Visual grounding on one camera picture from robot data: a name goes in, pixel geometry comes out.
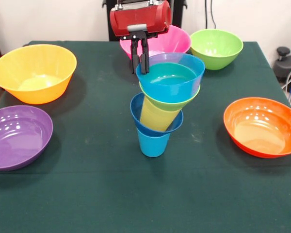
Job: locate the translucent yellow plastic cup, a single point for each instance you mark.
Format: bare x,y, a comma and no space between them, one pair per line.
157,119

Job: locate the small green plastic bowl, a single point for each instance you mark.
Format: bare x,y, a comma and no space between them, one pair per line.
169,106

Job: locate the shallow purple plastic bowl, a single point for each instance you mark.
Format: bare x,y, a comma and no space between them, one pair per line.
17,138

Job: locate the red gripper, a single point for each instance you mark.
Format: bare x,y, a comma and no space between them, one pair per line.
140,20

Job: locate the shallow orange plastic bowl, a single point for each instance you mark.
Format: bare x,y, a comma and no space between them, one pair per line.
262,128

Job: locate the large pink plastic bowl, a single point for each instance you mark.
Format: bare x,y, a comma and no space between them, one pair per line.
177,41

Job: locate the translucent light blue bowl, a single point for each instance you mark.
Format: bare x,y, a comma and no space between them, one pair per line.
169,89

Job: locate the black knob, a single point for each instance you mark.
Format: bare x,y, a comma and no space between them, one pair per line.
283,51

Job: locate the large yellow plastic bowl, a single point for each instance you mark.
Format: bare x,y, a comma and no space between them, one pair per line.
34,65

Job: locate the large green plastic bowl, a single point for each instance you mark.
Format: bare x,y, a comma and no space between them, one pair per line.
215,46

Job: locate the dark green tablecloth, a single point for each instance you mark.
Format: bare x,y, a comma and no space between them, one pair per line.
145,194

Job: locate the black round base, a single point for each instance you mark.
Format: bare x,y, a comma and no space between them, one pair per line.
289,65

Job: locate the small dark blue bowl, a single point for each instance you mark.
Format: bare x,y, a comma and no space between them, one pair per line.
135,111

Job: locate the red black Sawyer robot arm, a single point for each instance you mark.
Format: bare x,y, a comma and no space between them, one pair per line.
135,3

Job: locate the light blue plastic cup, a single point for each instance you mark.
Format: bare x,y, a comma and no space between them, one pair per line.
152,145

